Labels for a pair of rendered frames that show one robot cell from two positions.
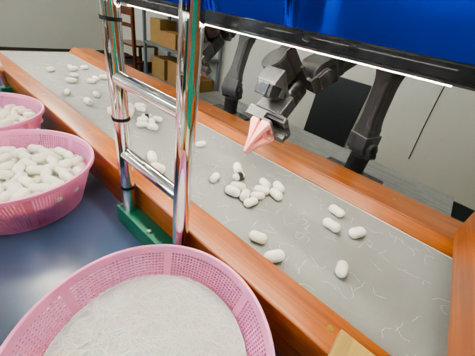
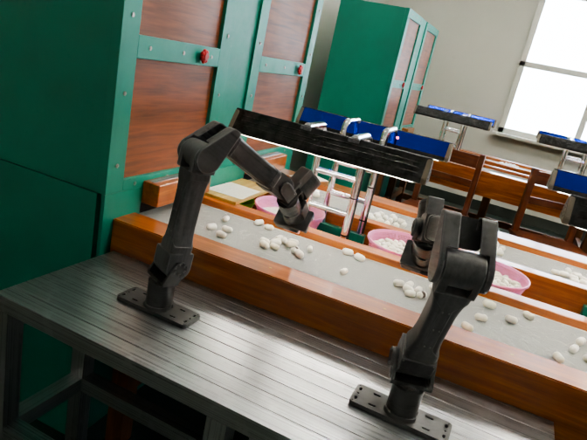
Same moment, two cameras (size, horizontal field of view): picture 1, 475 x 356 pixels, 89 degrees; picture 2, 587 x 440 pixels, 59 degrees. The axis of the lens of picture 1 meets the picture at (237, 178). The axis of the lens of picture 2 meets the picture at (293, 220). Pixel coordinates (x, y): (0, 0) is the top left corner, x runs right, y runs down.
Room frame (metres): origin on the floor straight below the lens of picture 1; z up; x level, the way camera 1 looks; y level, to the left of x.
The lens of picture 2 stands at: (1.91, -0.42, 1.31)
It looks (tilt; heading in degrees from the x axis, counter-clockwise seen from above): 17 degrees down; 165
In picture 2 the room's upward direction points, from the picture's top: 12 degrees clockwise
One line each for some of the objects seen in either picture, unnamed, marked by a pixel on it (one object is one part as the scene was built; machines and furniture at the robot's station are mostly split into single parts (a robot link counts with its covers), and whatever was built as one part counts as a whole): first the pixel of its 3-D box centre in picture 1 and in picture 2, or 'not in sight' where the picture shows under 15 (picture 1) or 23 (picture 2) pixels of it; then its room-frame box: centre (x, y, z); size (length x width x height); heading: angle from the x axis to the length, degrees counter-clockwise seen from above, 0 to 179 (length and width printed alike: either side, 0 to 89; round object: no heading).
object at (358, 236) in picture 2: not in sight; (357, 179); (0.03, 0.31, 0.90); 0.20 x 0.19 x 0.45; 56
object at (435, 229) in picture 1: (185, 123); (419, 355); (0.90, 0.25, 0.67); 1.81 x 0.12 x 0.19; 56
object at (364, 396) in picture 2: (230, 105); (404, 399); (1.12, 0.10, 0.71); 0.20 x 0.07 x 0.08; 54
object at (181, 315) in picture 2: (355, 164); (160, 293); (0.76, -0.39, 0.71); 0.20 x 0.07 x 0.08; 54
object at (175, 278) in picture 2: (363, 147); (166, 268); (0.76, -0.38, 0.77); 0.09 x 0.06 x 0.06; 28
